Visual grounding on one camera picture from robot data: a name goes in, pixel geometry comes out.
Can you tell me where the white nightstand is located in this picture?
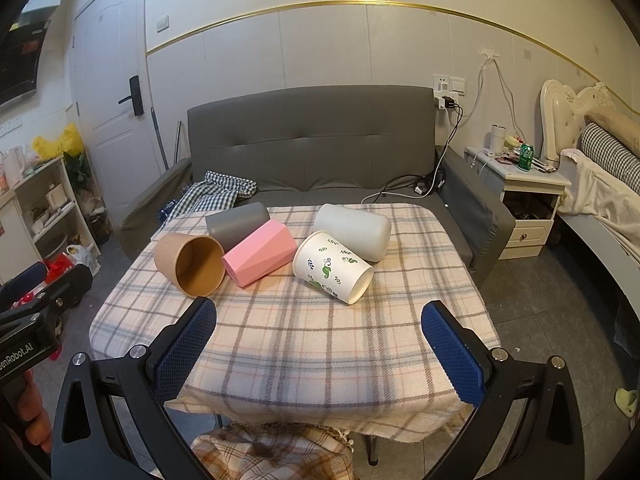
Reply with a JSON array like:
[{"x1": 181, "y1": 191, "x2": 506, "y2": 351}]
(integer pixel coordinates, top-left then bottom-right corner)
[{"x1": 464, "y1": 146, "x2": 572, "y2": 261}]

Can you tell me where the chair with plaid cloth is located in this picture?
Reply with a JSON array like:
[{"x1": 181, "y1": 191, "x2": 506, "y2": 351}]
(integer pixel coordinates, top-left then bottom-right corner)
[{"x1": 190, "y1": 422, "x2": 381, "y2": 480}]

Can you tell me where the beige pillow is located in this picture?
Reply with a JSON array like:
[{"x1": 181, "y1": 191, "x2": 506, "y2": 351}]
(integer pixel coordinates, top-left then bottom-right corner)
[{"x1": 584, "y1": 107, "x2": 640, "y2": 160}]

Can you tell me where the cream tufted headboard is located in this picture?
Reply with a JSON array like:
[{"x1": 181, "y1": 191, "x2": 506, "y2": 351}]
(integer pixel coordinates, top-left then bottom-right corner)
[{"x1": 539, "y1": 79, "x2": 619, "y2": 162}]

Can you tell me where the black checked pillow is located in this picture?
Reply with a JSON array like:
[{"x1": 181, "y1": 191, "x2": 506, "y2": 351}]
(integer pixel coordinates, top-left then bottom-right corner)
[{"x1": 580, "y1": 122, "x2": 640, "y2": 202}]

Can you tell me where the white door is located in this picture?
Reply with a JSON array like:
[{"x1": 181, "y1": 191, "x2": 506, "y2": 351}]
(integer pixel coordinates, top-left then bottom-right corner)
[{"x1": 71, "y1": 0, "x2": 170, "y2": 233}]

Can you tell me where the white kettle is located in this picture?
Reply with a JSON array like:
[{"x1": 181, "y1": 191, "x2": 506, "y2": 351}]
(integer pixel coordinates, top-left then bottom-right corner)
[{"x1": 1, "y1": 146, "x2": 27, "y2": 187}]

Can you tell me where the plaid tablecloth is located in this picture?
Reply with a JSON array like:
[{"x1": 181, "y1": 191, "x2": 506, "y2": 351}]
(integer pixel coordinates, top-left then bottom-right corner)
[{"x1": 89, "y1": 203, "x2": 501, "y2": 443}]

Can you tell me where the black cable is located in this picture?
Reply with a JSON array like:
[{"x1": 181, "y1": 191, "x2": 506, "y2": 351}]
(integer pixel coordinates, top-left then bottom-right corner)
[{"x1": 414, "y1": 102, "x2": 463, "y2": 196}]

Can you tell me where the grey plastic cup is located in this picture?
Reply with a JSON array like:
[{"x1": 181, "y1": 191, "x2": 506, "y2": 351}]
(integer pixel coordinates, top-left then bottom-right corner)
[{"x1": 205, "y1": 202, "x2": 272, "y2": 253}]

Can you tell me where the yellow slipper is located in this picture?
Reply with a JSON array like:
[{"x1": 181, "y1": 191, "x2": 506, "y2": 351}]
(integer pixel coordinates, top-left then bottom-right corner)
[{"x1": 614, "y1": 387, "x2": 639, "y2": 417}]

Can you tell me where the cream blanket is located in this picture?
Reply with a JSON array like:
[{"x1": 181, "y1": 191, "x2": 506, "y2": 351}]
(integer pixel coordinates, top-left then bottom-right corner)
[{"x1": 556, "y1": 147, "x2": 640, "y2": 273}]

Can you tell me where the person's left hand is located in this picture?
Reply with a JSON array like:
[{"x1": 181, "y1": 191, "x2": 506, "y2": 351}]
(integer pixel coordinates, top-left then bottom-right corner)
[{"x1": 9, "y1": 369, "x2": 54, "y2": 455}]

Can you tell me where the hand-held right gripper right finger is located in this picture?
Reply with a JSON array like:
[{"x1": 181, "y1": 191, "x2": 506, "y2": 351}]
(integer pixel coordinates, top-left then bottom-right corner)
[{"x1": 420, "y1": 300, "x2": 597, "y2": 480}]

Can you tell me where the white plastic bag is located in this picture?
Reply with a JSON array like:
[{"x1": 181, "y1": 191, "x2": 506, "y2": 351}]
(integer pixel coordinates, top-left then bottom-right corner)
[{"x1": 66, "y1": 244, "x2": 102, "y2": 277}]

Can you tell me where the white wall outlet panel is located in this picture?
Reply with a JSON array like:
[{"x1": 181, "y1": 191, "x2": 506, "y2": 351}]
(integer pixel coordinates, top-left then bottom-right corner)
[{"x1": 433, "y1": 74, "x2": 467, "y2": 97}]

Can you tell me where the pink faceted cup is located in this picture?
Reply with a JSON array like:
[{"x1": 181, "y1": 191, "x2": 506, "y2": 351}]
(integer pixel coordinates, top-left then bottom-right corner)
[{"x1": 221, "y1": 219, "x2": 297, "y2": 288}]

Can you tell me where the yellow plastic bag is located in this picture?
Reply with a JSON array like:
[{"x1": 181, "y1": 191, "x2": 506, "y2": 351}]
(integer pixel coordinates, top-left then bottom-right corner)
[{"x1": 32, "y1": 122, "x2": 84, "y2": 162}]

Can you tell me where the grey sofa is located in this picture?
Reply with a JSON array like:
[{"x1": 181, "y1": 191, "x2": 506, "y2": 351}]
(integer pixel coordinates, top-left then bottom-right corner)
[{"x1": 120, "y1": 85, "x2": 517, "y2": 276}]

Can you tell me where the white storage shelf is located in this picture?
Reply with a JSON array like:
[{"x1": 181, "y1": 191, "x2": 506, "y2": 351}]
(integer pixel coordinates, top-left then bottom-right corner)
[{"x1": 0, "y1": 152, "x2": 96, "y2": 273}]

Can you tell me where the black range hood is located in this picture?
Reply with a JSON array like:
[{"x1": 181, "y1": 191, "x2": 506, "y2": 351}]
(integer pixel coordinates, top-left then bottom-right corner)
[{"x1": 0, "y1": 5, "x2": 53, "y2": 109}]

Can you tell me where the brown paper cup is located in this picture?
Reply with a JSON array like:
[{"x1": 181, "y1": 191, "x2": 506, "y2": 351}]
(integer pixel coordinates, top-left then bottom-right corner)
[{"x1": 153, "y1": 232, "x2": 226, "y2": 300}]

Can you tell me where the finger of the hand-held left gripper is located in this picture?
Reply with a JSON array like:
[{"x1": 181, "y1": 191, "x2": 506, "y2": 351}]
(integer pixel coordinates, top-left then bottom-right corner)
[
  {"x1": 0, "y1": 261, "x2": 49, "y2": 311},
  {"x1": 27, "y1": 263, "x2": 94, "y2": 322}
]

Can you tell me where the white wall cable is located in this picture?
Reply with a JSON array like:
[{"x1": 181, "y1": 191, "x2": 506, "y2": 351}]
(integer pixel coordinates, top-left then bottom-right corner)
[{"x1": 457, "y1": 46, "x2": 521, "y2": 143}]

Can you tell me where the black door lock handle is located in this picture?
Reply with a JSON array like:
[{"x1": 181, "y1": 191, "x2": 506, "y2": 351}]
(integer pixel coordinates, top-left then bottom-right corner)
[{"x1": 118, "y1": 75, "x2": 144, "y2": 116}]

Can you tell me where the white plastic cup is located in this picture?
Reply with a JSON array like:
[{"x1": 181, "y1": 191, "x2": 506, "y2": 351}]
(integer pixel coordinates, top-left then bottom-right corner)
[{"x1": 313, "y1": 203, "x2": 392, "y2": 264}]

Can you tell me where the grey bed frame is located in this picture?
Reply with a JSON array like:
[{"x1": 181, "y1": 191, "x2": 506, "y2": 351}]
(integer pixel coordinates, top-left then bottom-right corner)
[{"x1": 554, "y1": 209, "x2": 640, "y2": 323}]

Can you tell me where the broom handle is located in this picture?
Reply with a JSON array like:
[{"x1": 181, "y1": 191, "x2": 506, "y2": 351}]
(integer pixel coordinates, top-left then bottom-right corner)
[{"x1": 149, "y1": 106, "x2": 169, "y2": 172}]

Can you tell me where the green checked cloth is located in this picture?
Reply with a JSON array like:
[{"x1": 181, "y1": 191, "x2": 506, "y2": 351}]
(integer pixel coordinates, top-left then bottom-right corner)
[{"x1": 167, "y1": 171, "x2": 259, "y2": 222}]

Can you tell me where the leaf print paper cup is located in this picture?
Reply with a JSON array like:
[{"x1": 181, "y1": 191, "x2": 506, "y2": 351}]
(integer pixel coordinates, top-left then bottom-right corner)
[{"x1": 292, "y1": 230, "x2": 375, "y2": 306}]

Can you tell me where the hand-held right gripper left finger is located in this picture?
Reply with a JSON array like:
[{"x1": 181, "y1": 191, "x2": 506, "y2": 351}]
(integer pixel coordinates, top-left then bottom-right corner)
[{"x1": 50, "y1": 296, "x2": 218, "y2": 480}]

